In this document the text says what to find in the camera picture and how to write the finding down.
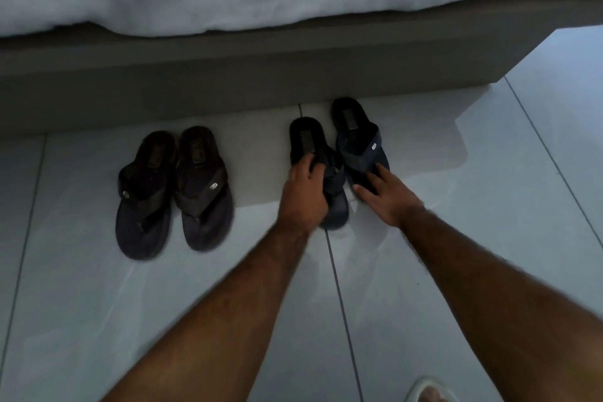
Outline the person's left hand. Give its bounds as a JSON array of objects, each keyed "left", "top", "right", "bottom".
[{"left": 277, "top": 153, "right": 330, "bottom": 234}]

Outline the person's right hand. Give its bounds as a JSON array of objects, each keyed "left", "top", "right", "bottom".
[{"left": 352, "top": 163, "right": 426, "bottom": 229}]

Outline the dark blue flip-flop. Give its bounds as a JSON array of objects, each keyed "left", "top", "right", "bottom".
[
  {"left": 289, "top": 117, "right": 350, "bottom": 231},
  {"left": 330, "top": 96, "right": 391, "bottom": 196}
]

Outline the person's right forearm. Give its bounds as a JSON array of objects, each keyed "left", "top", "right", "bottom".
[{"left": 399, "top": 205, "right": 603, "bottom": 402}]

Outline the person's left forearm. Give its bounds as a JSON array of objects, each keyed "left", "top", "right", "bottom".
[{"left": 101, "top": 220, "right": 312, "bottom": 402}]

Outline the brown flip-flop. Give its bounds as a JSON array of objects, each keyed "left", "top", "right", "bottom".
[
  {"left": 173, "top": 126, "right": 235, "bottom": 253},
  {"left": 115, "top": 130, "right": 179, "bottom": 261}
]

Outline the white slipper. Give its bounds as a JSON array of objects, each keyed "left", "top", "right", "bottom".
[{"left": 404, "top": 375, "right": 460, "bottom": 402}]

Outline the person's foot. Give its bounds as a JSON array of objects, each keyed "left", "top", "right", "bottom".
[{"left": 420, "top": 384, "right": 457, "bottom": 402}]

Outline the grey bed frame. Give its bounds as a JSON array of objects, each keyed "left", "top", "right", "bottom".
[{"left": 0, "top": 0, "right": 603, "bottom": 137}]

